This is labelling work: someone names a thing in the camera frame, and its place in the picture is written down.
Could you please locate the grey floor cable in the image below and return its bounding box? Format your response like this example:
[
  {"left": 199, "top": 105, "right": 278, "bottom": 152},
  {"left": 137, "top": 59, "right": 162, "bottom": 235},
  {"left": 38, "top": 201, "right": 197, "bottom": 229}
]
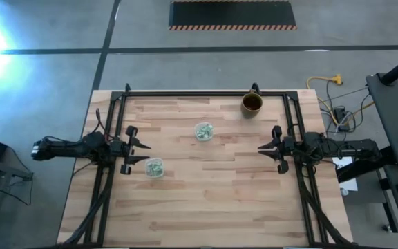
[{"left": 318, "top": 86, "right": 369, "bottom": 103}]

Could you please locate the yellow extension cord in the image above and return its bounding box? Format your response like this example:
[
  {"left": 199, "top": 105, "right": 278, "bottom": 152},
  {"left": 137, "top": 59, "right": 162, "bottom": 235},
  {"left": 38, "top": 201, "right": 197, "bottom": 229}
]
[{"left": 305, "top": 73, "right": 344, "bottom": 115}]

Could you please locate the grey desk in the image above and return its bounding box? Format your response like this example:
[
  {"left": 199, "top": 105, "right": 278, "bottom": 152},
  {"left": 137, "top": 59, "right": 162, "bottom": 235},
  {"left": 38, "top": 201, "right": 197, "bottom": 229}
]
[
  {"left": 366, "top": 71, "right": 398, "bottom": 168},
  {"left": 375, "top": 164, "right": 398, "bottom": 249}
]

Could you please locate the white paper sheet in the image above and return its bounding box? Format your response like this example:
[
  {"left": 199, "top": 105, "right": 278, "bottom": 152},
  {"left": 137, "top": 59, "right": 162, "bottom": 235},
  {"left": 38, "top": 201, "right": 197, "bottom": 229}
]
[{"left": 332, "top": 156, "right": 359, "bottom": 192}]

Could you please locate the black power strip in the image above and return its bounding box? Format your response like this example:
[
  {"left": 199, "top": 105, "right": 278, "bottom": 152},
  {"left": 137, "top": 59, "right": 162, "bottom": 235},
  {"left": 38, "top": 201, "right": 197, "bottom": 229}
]
[{"left": 333, "top": 106, "right": 351, "bottom": 132}]

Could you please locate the clear plastic bin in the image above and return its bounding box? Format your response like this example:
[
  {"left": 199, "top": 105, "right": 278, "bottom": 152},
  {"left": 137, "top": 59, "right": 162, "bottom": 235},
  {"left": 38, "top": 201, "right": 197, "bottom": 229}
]
[
  {"left": 144, "top": 158, "right": 166, "bottom": 179},
  {"left": 193, "top": 122, "right": 215, "bottom": 142}
]

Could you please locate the black hazard striped floor mat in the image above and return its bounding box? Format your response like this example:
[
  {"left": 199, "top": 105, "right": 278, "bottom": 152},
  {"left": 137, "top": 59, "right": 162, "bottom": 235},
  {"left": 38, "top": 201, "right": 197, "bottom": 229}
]
[{"left": 168, "top": 0, "right": 298, "bottom": 31}]

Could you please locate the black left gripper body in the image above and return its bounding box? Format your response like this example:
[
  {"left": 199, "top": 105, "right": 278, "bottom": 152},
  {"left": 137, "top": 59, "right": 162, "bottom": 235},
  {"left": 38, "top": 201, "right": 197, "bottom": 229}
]
[{"left": 114, "top": 125, "right": 141, "bottom": 176}]

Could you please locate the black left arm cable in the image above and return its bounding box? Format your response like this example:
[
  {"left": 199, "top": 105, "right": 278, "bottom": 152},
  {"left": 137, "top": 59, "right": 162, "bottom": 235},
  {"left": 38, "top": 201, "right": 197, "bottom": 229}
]
[{"left": 95, "top": 108, "right": 113, "bottom": 141}]

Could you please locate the black bar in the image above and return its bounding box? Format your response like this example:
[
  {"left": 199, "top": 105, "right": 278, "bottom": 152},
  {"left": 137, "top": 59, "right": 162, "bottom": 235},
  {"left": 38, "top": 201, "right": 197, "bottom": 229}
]
[{"left": 336, "top": 146, "right": 398, "bottom": 183}]

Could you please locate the brown mug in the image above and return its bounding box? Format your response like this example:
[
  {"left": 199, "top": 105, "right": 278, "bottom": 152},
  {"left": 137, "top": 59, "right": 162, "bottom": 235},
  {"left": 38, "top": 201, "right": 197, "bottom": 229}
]
[{"left": 240, "top": 90, "right": 265, "bottom": 119}]

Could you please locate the grey metal stand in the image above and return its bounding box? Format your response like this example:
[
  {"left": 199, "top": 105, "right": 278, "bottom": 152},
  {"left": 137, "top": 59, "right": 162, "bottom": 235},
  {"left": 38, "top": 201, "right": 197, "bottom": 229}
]
[{"left": 0, "top": 155, "right": 35, "bottom": 249}]

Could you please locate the black floor cable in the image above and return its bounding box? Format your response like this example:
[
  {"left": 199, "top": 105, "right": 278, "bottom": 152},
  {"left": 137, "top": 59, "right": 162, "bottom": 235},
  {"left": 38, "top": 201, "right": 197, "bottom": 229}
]
[{"left": 324, "top": 80, "right": 334, "bottom": 115}]

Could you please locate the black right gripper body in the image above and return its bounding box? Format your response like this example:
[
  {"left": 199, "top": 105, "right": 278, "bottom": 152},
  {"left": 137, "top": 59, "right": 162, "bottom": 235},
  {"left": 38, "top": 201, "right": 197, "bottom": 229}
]
[{"left": 270, "top": 124, "right": 303, "bottom": 174}]

